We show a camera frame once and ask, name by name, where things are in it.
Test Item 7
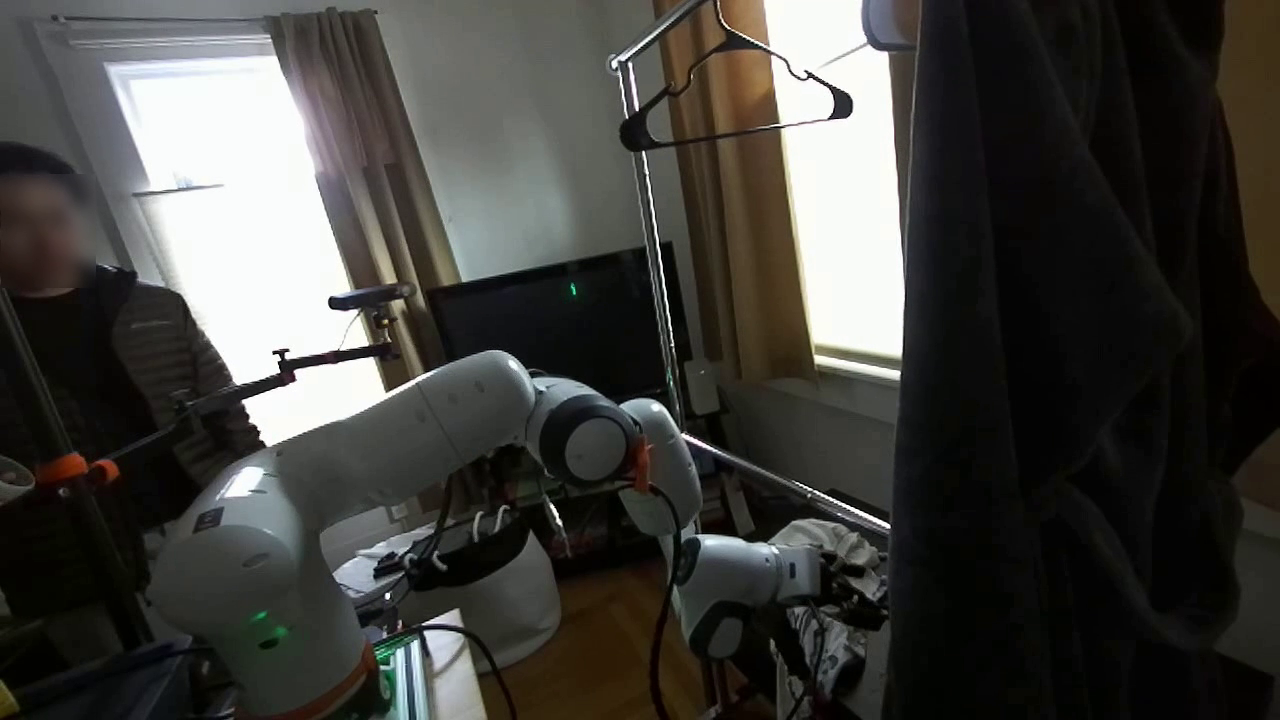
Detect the black flat television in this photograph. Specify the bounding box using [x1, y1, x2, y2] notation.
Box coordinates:
[427, 239, 694, 404]

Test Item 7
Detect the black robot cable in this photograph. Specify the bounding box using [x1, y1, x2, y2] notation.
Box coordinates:
[394, 476, 693, 720]

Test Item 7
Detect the metal clothes rack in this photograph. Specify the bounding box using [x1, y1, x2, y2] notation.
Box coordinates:
[607, 0, 896, 538]

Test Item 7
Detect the green lit robot mount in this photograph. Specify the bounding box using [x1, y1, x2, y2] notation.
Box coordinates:
[357, 624, 434, 720]

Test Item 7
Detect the dark wire hanger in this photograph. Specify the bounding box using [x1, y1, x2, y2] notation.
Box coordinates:
[614, 0, 857, 155]

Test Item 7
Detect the black stereo camera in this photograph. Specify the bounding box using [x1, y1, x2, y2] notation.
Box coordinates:
[327, 278, 414, 317]

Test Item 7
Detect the bright window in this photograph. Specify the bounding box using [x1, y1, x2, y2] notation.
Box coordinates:
[98, 53, 390, 449]

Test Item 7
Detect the brown curtain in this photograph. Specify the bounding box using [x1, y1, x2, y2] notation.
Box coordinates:
[270, 8, 464, 390]

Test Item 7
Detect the black robe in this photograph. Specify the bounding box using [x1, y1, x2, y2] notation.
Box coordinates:
[878, 0, 1280, 720]

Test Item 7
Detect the white window blind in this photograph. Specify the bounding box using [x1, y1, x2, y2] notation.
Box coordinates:
[763, 0, 911, 372]

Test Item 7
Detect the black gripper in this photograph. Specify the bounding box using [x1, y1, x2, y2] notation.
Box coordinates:
[813, 562, 887, 632]

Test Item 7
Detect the white round tub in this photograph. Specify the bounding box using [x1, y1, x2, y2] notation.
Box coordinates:
[333, 524, 568, 673]

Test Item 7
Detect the person in dark jacket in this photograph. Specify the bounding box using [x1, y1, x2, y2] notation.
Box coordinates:
[0, 134, 270, 643]

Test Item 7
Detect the mustard curtain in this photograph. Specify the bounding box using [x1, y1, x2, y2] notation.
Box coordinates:
[653, 0, 815, 390]
[1217, 0, 1280, 513]

